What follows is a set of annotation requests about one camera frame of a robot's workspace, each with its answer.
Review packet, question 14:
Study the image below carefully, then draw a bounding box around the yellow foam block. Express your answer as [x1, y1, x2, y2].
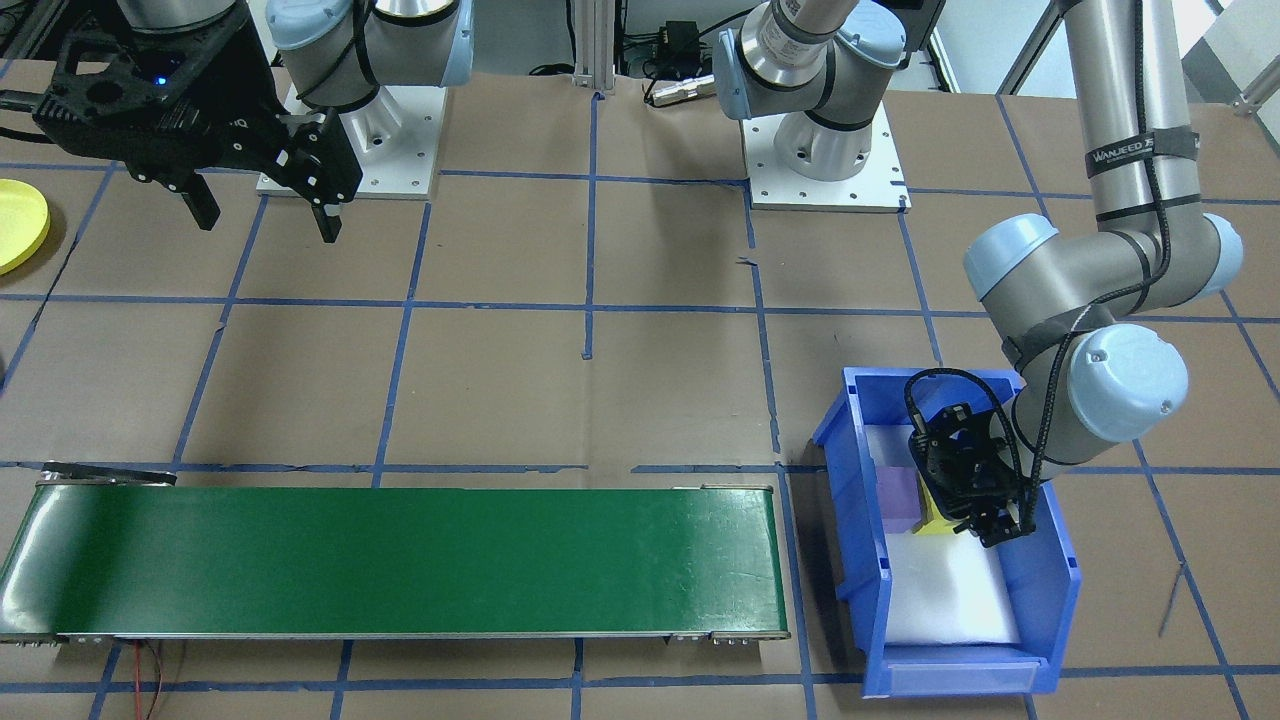
[918, 478, 966, 537]

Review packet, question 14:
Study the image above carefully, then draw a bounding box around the purple foam block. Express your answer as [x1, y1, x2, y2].
[877, 465, 926, 538]

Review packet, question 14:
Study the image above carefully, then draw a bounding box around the yellow plate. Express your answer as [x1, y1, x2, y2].
[0, 179, 51, 277]

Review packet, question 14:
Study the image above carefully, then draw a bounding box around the blue plastic storage bin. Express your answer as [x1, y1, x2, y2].
[812, 366, 1083, 698]

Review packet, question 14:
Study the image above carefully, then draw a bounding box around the white foam pad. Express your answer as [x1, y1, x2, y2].
[862, 425, 1023, 647]

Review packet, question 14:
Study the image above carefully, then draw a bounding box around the silver cylindrical connector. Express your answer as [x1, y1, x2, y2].
[643, 76, 717, 108]

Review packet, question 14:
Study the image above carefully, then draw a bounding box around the black power adapter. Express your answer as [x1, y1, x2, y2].
[658, 20, 703, 63]

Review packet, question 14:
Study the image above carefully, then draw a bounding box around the green conveyor belt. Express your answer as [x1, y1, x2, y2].
[0, 462, 791, 646]

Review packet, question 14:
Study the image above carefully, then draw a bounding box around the slanted aluminium bar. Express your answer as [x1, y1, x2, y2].
[998, 0, 1076, 98]

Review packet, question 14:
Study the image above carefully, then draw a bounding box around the white square base plate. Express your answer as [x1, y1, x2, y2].
[257, 85, 444, 201]
[742, 105, 911, 213]

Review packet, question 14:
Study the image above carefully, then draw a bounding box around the metal bar frame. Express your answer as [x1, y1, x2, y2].
[570, 0, 618, 94]

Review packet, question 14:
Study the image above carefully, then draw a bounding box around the red conveyor wire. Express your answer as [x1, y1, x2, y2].
[128, 640, 169, 720]

